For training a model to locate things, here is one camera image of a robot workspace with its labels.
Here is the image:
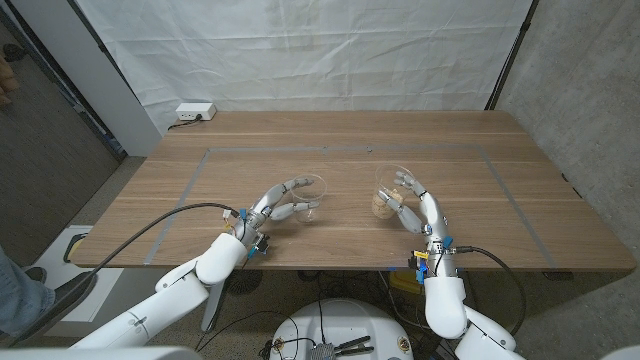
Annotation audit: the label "white floor mat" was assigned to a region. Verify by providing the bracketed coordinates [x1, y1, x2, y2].
[32, 224, 126, 324]

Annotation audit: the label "dark grey shoe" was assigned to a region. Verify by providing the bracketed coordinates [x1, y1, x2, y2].
[22, 265, 47, 284]
[9, 272, 99, 346]

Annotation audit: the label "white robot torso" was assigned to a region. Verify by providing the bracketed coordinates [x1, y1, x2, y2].
[0, 346, 204, 360]

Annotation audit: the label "floor power strip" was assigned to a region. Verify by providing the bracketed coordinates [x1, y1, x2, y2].
[422, 335, 454, 360]

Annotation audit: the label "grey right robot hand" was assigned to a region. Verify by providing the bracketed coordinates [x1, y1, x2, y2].
[377, 171, 451, 246]

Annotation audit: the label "black yellow floor pedal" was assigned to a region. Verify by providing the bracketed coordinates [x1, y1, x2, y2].
[62, 232, 90, 264]

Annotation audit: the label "small grey metal box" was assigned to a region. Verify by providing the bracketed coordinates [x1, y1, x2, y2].
[310, 342, 337, 360]

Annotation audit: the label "clear plastic receiving cup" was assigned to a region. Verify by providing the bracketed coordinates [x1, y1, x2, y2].
[289, 173, 328, 224]

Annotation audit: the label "brown sugar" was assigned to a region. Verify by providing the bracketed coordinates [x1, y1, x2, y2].
[372, 188, 404, 220]

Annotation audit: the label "black shoe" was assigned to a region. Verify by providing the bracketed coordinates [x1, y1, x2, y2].
[1, 42, 29, 64]

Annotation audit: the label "black backdrop stand pole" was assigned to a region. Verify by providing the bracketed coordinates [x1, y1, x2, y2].
[484, 0, 541, 111]
[67, 0, 144, 109]

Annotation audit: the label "white table leg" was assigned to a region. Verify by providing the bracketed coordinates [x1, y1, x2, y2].
[200, 282, 227, 332]

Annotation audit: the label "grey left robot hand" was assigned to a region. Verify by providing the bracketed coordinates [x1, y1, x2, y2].
[239, 175, 321, 236]

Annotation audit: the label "white power strip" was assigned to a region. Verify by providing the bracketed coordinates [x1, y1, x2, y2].
[175, 102, 218, 122]

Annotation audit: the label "white backdrop cloth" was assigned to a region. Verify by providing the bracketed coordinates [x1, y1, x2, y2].
[74, 0, 534, 136]

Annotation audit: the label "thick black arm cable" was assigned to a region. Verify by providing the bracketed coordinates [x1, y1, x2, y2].
[0, 202, 241, 349]
[452, 244, 527, 336]

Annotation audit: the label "clear plastic pouring cup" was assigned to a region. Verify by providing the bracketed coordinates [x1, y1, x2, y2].
[372, 164, 416, 220]

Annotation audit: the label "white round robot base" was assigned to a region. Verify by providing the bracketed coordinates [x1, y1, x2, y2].
[269, 298, 415, 360]

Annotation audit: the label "black power strip cord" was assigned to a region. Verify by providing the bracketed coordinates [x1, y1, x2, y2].
[167, 115, 204, 131]

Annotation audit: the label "black pliers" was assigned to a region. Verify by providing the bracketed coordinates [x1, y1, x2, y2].
[333, 335, 375, 357]

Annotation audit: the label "bystander bare hand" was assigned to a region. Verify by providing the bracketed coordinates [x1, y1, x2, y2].
[0, 54, 21, 106]

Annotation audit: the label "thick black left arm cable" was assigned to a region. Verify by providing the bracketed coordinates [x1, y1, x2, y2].
[0, 202, 241, 349]

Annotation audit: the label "black round floor fan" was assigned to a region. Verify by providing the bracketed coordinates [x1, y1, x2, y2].
[225, 270, 264, 296]

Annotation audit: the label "yellow box under table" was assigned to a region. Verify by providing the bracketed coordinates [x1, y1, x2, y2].
[388, 269, 426, 295]

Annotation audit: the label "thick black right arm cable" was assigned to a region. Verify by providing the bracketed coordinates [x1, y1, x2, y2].
[452, 244, 527, 336]

